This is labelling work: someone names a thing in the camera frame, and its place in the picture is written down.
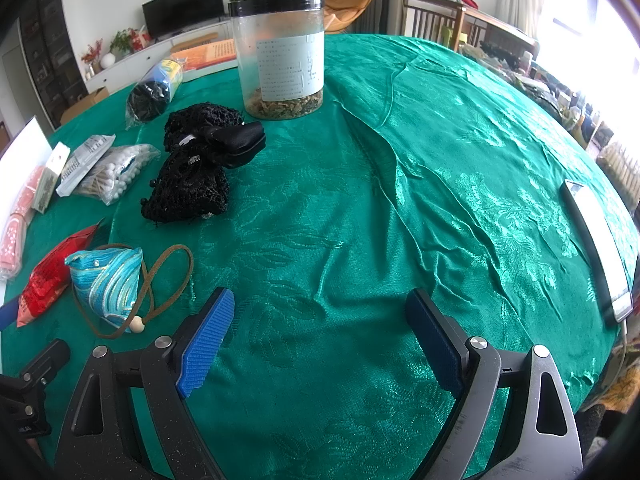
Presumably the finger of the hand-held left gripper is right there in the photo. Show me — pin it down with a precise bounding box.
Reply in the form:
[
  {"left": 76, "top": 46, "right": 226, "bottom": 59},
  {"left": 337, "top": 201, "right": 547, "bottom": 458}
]
[
  {"left": 0, "top": 300, "right": 22, "bottom": 332},
  {"left": 19, "top": 338, "right": 71, "bottom": 387}
]

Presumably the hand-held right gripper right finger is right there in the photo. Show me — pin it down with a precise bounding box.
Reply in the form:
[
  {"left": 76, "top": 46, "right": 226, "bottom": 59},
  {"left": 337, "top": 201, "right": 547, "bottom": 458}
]
[{"left": 404, "top": 287, "right": 586, "bottom": 480}]

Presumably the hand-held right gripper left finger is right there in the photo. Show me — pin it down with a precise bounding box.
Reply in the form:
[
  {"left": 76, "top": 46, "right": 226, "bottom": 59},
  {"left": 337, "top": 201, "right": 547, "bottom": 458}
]
[{"left": 55, "top": 287, "right": 236, "bottom": 480}]

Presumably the yellow tissue pack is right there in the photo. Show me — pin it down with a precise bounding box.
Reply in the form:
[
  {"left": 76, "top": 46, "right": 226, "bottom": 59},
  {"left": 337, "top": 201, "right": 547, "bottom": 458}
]
[{"left": 31, "top": 141, "right": 71, "bottom": 211}]

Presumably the bag of cotton swabs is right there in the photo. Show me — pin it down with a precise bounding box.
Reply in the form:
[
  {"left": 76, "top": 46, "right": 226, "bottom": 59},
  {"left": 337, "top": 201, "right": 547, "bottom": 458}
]
[{"left": 75, "top": 143, "right": 162, "bottom": 207}]

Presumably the red packet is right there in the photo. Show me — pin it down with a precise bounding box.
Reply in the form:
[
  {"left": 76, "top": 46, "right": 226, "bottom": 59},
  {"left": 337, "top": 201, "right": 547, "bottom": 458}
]
[{"left": 16, "top": 224, "right": 100, "bottom": 328}]

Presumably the pink floral cloth pack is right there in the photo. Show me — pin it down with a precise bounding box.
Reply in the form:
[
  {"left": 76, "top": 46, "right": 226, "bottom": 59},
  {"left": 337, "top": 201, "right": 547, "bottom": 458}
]
[{"left": 0, "top": 166, "right": 48, "bottom": 281}]

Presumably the black mesh pouch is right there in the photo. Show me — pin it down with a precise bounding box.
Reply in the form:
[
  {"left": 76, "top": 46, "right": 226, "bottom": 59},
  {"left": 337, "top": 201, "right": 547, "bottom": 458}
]
[{"left": 141, "top": 102, "right": 246, "bottom": 223}]

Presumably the green patterned tablecloth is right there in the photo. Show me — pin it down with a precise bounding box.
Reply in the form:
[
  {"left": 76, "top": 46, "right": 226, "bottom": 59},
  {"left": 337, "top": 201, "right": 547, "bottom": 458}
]
[{"left": 0, "top": 34, "right": 633, "bottom": 480}]

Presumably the white printed packet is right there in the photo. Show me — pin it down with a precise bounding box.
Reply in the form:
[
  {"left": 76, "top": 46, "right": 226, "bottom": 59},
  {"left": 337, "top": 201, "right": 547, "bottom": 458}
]
[{"left": 55, "top": 134, "right": 117, "bottom": 197}]

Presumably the white board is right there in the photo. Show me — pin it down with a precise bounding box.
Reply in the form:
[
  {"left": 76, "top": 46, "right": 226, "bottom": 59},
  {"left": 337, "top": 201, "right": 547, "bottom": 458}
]
[{"left": 0, "top": 116, "right": 53, "bottom": 241}]

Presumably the black-edged tablet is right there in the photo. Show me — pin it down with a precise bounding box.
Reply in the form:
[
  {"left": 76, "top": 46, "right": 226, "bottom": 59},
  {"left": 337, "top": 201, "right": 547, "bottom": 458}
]
[{"left": 560, "top": 179, "right": 635, "bottom": 324}]

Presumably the small black zip pouch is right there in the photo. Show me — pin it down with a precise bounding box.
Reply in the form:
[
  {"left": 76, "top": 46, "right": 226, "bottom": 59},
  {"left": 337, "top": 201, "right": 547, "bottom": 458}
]
[{"left": 200, "top": 121, "right": 267, "bottom": 167}]

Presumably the cardboard box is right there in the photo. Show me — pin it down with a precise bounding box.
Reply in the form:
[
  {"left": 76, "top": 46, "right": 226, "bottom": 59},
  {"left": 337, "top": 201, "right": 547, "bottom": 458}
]
[{"left": 60, "top": 86, "right": 110, "bottom": 126}]

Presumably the bagged black umbrella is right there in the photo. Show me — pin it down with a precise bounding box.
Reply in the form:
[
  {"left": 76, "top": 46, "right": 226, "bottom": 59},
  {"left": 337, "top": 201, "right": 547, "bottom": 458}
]
[{"left": 125, "top": 58, "right": 185, "bottom": 131}]

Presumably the dark display shelf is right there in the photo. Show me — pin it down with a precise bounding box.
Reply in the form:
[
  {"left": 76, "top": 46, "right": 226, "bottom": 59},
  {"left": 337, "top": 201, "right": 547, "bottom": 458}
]
[{"left": 17, "top": 0, "right": 88, "bottom": 131}]

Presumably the red flower bouquet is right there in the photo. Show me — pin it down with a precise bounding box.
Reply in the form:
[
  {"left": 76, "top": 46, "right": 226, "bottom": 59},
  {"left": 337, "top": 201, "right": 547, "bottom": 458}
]
[{"left": 80, "top": 40, "right": 103, "bottom": 77}]

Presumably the white tv cabinet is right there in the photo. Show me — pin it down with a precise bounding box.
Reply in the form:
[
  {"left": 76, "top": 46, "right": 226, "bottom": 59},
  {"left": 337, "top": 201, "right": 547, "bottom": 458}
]
[{"left": 84, "top": 17, "right": 233, "bottom": 96}]

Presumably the orange book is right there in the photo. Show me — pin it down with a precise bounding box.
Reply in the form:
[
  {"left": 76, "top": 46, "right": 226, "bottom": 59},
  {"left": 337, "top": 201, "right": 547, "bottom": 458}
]
[{"left": 170, "top": 38, "right": 237, "bottom": 72}]

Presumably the clear jar with black lid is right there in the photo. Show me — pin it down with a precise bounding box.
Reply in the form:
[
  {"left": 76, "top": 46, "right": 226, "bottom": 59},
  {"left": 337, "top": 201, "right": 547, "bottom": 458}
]
[{"left": 227, "top": 0, "right": 326, "bottom": 120}]

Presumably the green plant with red decorations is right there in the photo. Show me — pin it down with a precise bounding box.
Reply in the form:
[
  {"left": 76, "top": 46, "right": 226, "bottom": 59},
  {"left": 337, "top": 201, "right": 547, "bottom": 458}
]
[{"left": 109, "top": 27, "right": 151, "bottom": 58}]

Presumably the wooden stool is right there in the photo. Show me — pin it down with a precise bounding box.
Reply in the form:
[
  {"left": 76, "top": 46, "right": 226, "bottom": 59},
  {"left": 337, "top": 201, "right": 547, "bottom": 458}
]
[{"left": 171, "top": 32, "right": 221, "bottom": 50}]

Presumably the dark wooden chair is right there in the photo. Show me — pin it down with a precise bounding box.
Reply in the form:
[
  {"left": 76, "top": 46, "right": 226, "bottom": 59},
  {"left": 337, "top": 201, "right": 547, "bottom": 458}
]
[{"left": 402, "top": 0, "right": 541, "bottom": 61}]

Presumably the black television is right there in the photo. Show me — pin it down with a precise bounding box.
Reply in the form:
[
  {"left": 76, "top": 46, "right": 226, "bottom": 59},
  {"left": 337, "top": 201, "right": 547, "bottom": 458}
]
[{"left": 142, "top": 0, "right": 225, "bottom": 41}]

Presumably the orange lounge chair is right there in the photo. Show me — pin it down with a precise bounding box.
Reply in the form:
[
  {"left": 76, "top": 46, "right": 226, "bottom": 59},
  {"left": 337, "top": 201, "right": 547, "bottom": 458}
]
[{"left": 322, "top": 0, "right": 377, "bottom": 35}]

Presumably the blue sachet with brown cord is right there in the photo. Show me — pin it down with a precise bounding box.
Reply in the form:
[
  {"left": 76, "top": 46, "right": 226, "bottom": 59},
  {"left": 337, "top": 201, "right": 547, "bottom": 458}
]
[{"left": 65, "top": 243, "right": 195, "bottom": 339}]

